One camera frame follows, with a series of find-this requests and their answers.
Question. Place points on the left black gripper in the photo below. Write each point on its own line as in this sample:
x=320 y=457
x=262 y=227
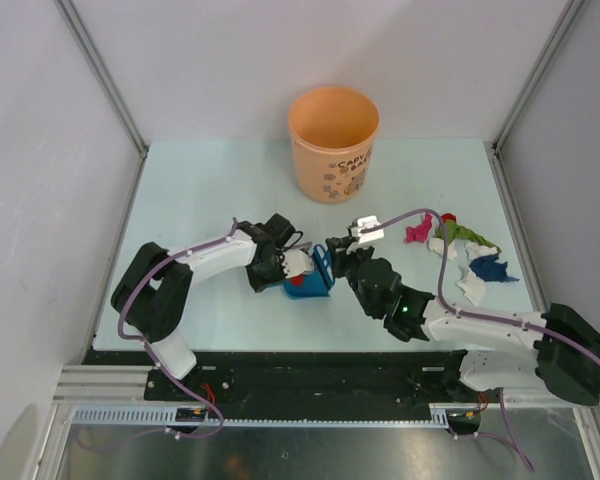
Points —
x=258 y=283

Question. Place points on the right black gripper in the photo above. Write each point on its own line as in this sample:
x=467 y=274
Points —
x=341 y=255

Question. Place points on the blue hand brush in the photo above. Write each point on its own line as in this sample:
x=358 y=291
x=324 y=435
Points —
x=325 y=265

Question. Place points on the blue plastic dustpan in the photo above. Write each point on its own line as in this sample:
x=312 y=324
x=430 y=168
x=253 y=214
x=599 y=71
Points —
x=300 y=287

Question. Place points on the pink paper scrap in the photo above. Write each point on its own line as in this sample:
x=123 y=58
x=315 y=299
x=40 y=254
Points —
x=420 y=232

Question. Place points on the green paper scrap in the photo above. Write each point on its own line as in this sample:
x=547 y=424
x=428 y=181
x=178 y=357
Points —
x=452 y=230

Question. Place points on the red paper scrap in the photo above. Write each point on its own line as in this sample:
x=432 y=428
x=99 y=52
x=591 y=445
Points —
x=448 y=217

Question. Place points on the white paper scrap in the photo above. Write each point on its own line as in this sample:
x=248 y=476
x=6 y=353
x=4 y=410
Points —
x=473 y=287
x=441 y=248

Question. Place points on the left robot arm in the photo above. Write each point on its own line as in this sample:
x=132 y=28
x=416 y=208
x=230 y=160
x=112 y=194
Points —
x=151 y=296

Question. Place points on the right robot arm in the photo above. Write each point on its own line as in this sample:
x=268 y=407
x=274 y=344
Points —
x=557 y=349

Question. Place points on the orange plastic bucket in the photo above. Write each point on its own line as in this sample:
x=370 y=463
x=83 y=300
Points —
x=332 y=131

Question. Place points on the dark blue paper scrap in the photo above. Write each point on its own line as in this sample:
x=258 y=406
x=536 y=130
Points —
x=489 y=269

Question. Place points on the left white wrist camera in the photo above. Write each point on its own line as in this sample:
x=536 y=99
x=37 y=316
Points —
x=296 y=262

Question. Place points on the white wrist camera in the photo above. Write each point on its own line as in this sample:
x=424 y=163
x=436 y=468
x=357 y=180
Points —
x=296 y=262
x=365 y=231

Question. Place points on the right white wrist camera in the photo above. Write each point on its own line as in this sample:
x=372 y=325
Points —
x=365 y=231

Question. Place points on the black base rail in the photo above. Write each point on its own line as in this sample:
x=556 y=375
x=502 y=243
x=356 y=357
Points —
x=320 y=386

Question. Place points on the white cable duct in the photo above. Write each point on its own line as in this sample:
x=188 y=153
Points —
x=155 y=416

